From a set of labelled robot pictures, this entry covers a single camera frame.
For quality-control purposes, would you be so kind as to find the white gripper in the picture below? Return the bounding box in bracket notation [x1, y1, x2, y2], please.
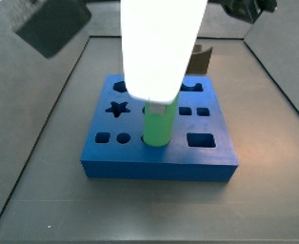
[121, 0, 207, 114]

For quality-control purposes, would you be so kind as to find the dark robot part top right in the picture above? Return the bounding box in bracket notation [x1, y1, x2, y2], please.
[208, 0, 277, 24]

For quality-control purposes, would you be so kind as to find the blue foam shape-sorter block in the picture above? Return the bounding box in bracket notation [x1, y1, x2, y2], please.
[80, 74, 239, 181]

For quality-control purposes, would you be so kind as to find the green oval peg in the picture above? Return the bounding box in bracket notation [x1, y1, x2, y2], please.
[143, 96, 179, 147]

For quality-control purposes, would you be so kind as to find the dark curved foam piece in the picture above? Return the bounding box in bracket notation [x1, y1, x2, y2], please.
[185, 44, 212, 75]

